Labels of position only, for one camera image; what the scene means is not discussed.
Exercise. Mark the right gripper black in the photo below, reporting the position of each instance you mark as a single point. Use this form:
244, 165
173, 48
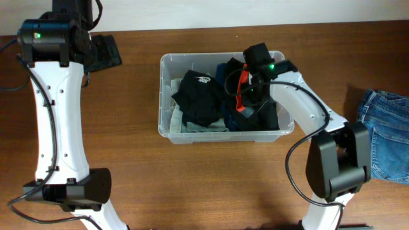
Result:
252, 103

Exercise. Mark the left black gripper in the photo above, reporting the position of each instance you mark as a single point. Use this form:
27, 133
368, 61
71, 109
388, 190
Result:
104, 53

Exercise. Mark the black shorts red waistband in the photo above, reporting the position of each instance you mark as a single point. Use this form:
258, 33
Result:
261, 117

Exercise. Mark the dark blue garment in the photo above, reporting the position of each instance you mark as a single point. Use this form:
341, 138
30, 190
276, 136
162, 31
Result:
222, 73

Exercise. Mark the black garment with white logo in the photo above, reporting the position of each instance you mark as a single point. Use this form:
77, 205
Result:
199, 97

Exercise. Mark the light grey-blue jeans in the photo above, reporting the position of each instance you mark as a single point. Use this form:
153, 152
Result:
178, 127

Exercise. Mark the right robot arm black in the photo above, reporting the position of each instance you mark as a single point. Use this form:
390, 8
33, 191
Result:
339, 159

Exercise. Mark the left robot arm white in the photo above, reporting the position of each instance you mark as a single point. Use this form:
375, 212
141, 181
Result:
59, 53

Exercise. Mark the clear plastic storage bin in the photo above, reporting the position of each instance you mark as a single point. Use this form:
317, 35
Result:
173, 66

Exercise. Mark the blue denim jeans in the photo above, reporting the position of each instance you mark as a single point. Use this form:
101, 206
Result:
385, 115

